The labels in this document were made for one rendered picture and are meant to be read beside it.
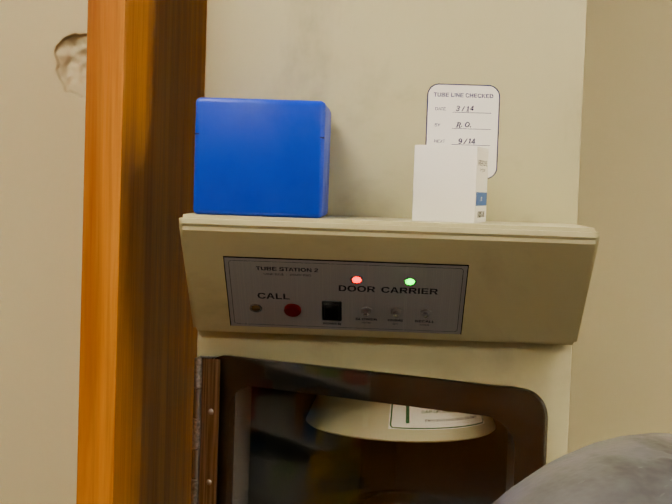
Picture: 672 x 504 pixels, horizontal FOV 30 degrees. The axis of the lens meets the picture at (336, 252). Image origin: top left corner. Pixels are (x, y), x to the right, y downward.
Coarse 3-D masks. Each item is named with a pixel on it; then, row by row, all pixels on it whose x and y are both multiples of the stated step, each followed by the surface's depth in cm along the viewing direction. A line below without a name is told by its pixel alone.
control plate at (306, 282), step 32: (224, 256) 98; (256, 288) 101; (288, 288) 100; (320, 288) 100; (352, 288) 100; (384, 288) 100; (416, 288) 99; (448, 288) 99; (256, 320) 104; (288, 320) 103; (320, 320) 103; (352, 320) 103; (384, 320) 103; (416, 320) 102; (448, 320) 102
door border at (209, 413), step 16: (208, 368) 106; (208, 384) 106; (208, 400) 106; (208, 416) 106; (208, 432) 106; (208, 448) 106; (192, 464) 107; (208, 464) 106; (208, 480) 106; (208, 496) 107
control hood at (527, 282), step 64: (192, 256) 98; (256, 256) 98; (320, 256) 97; (384, 256) 97; (448, 256) 97; (512, 256) 96; (576, 256) 96; (192, 320) 105; (512, 320) 102; (576, 320) 102
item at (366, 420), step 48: (240, 384) 105; (288, 384) 102; (336, 384) 100; (384, 384) 98; (432, 384) 96; (480, 384) 94; (240, 432) 105; (288, 432) 103; (336, 432) 100; (384, 432) 98; (432, 432) 96; (480, 432) 94; (528, 432) 92; (240, 480) 105; (288, 480) 103; (336, 480) 101; (384, 480) 98; (432, 480) 96; (480, 480) 94
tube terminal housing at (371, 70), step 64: (256, 0) 106; (320, 0) 106; (384, 0) 106; (448, 0) 105; (512, 0) 105; (576, 0) 105; (256, 64) 106; (320, 64) 106; (384, 64) 106; (448, 64) 106; (512, 64) 105; (576, 64) 105; (384, 128) 106; (512, 128) 106; (576, 128) 106; (384, 192) 106; (512, 192) 106; (576, 192) 106; (512, 384) 107
